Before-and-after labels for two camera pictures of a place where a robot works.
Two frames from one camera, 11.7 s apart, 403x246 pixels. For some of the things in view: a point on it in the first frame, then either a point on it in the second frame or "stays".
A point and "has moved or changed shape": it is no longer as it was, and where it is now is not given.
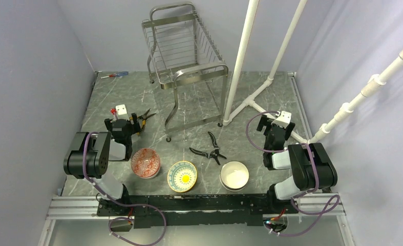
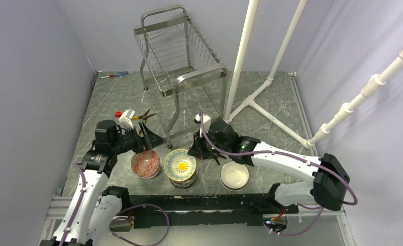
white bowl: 234,176 stays
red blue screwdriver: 117,75 stays
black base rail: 158,210 stays
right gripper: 264,121 -> 197,149
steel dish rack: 185,56 has moved or changed shape
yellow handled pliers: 144,117 stays
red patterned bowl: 145,163 stays
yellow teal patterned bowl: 182,176 has moved or changed shape
